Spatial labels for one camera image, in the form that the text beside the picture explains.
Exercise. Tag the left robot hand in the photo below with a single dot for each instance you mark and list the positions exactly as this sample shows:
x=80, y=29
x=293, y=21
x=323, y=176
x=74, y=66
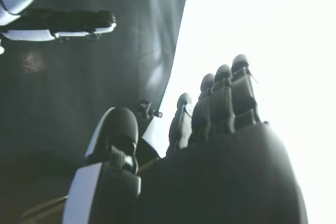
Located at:
x=210, y=182

